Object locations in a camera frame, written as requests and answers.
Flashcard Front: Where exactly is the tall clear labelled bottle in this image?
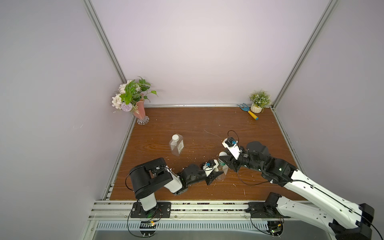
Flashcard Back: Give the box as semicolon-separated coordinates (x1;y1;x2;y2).
216;160;229;181

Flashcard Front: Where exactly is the square clear plastic bottle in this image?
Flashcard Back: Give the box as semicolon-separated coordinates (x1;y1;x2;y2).
169;134;184;156

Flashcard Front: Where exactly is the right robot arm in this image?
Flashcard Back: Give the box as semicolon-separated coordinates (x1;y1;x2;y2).
219;138;375;240

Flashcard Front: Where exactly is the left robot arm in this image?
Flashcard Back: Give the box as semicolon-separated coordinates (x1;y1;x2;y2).
127;158;226;213

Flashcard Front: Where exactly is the blue yellow garden trowel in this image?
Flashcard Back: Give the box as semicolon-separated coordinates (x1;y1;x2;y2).
238;103;259;120

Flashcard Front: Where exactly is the small potted green plant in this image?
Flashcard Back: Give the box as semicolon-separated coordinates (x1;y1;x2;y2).
249;90;272;114

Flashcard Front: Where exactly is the pink vase with flowers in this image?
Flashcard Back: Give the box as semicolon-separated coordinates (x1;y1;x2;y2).
111;76;158;126

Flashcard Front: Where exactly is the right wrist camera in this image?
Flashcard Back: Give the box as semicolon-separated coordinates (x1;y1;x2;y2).
222;137;241;160

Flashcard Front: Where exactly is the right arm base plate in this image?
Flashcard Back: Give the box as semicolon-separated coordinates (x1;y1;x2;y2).
245;202;290;219

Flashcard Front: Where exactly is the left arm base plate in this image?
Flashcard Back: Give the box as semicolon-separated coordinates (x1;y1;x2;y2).
130;202;172;219

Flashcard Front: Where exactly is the aluminium front rail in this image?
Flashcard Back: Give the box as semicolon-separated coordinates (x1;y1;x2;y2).
88;200;335;222

